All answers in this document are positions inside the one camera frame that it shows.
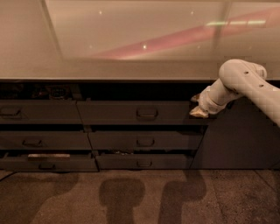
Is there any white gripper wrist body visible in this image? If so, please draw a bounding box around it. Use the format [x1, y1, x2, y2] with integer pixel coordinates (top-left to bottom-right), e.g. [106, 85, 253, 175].
[199, 86, 227, 115]

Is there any dark drawer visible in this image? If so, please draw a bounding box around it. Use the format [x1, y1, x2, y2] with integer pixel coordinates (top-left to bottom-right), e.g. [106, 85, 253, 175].
[88, 131, 203, 151]
[0, 100, 82, 124]
[0, 131, 91, 150]
[96, 154, 193, 170]
[0, 153, 99, 172]
[77, 101, 214, 125]

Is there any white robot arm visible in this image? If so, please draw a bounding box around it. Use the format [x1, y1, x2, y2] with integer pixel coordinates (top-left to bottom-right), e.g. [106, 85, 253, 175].
[190, 59, 280, 126]

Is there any pale flat item in drawer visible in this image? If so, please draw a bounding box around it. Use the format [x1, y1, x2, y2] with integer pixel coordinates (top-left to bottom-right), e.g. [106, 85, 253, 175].
[27, 153, 70, 159]

